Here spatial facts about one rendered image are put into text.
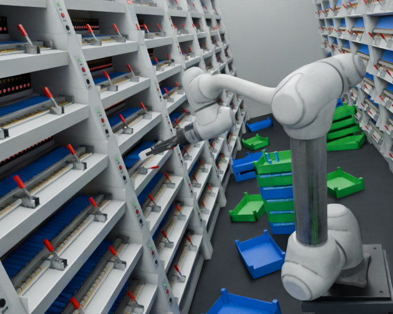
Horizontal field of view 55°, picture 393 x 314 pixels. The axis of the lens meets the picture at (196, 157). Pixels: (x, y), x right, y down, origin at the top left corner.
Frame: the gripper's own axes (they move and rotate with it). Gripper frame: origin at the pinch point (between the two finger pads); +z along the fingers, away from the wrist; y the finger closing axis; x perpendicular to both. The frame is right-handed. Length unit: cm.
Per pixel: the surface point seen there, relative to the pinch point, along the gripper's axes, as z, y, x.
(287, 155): -48, -73, 48
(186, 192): 9, -41, 37
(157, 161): 4.2, -14.8, 8.2
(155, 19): 0, -112, -62
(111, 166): 2.2, 28.5, -5.7
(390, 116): -114, -110, 61
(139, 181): 4.7, 10.2, 7.9
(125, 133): 3.8, 2.1, -12.3
